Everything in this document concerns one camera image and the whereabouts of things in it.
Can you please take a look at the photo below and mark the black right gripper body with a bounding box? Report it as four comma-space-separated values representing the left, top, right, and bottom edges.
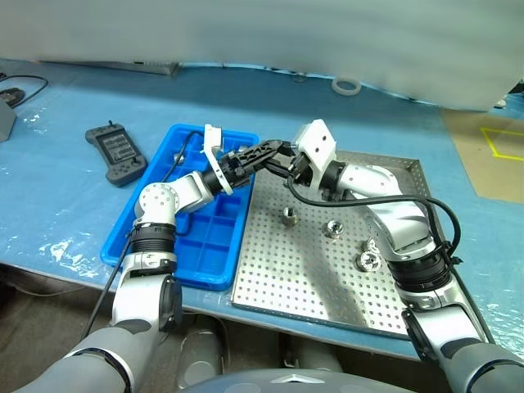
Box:
288, 151, 317, 188

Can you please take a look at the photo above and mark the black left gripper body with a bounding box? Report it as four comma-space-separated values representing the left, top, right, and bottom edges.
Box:
222, 152, 251, 190

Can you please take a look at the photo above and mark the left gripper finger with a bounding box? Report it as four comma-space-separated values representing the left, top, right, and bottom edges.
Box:
244, 159, 272, 178
233, 138, 289, 165

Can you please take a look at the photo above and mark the blue compartment tray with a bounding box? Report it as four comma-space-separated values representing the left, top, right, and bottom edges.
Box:
100, 124, 260, 292

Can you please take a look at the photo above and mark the perforated steel tray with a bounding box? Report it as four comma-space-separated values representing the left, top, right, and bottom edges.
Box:
230, 149, 433, 341

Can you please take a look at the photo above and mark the white backdrop sheet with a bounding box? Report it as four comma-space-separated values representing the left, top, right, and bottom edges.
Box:
0, 0, 524, 112

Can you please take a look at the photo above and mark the grey handheld controller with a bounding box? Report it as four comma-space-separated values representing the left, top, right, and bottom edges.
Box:
84, 120, 148, 188

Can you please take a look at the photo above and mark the flat grey device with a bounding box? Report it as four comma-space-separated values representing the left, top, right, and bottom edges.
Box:
38, 60, 181, 77

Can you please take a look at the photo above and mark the brown cardboard mat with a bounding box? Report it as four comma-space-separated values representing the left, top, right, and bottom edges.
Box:
441, 108, 524, 206

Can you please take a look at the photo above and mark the grey rounded shape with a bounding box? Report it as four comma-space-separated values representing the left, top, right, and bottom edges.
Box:
175, 317, 230, 390

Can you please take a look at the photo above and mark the yellow tape square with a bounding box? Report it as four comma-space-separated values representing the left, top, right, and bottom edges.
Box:
479, 126, 524, 161

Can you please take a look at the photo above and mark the dark grey robot chest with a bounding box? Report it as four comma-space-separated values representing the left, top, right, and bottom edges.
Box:
175, 368, 361, 393

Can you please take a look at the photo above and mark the grey box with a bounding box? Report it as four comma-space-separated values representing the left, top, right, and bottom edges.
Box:
0, 100, 17, 143

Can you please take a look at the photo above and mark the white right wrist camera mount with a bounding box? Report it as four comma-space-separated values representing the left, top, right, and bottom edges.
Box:
295, 119, 337, 192

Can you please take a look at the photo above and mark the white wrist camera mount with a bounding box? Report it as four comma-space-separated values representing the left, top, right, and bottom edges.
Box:
202, 123, 235, 197
295, 119, 337, 192

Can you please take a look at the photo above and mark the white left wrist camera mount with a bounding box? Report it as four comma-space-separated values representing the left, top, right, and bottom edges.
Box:
202, 123, 235, 197

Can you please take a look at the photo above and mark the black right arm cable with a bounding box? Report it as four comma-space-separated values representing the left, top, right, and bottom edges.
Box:
284, 175, 496, 345

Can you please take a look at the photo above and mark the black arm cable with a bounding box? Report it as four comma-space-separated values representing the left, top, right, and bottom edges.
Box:
81, 131, 208, 339
284, 175, 496, 345

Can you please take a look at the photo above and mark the white tape ring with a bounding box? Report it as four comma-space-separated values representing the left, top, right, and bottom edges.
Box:
330, 76, 362, 97

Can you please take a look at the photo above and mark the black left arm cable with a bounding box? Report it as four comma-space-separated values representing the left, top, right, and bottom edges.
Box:
81, 131, 208, 339

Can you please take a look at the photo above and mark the thin black mouse cable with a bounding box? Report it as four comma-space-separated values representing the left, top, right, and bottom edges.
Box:
0, 73, 49, 110

